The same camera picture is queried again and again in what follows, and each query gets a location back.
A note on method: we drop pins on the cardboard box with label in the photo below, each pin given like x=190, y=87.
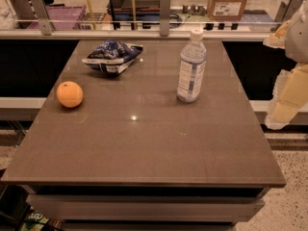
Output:
x=226, y=9

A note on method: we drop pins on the blue chip bag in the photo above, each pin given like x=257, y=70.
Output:
x=112, y=56

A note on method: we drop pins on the grey table drawer cabinet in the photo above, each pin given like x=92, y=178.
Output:
x=143, y=209

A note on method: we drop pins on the green printed package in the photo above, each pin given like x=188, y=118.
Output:
x=35, y=222

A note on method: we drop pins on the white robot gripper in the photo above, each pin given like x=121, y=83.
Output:
x=297, y=38

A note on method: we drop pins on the grey metal railing post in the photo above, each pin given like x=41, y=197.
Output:
x=164, y=17
x=45, y=26
x=286, y=9

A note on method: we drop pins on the clear plastic water bottle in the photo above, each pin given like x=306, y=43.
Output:
x=192, y=66

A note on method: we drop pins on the purple plastic crate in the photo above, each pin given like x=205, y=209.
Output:
x=65, y=17

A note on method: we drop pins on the orange fruit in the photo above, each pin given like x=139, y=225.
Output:
x=69, y=94

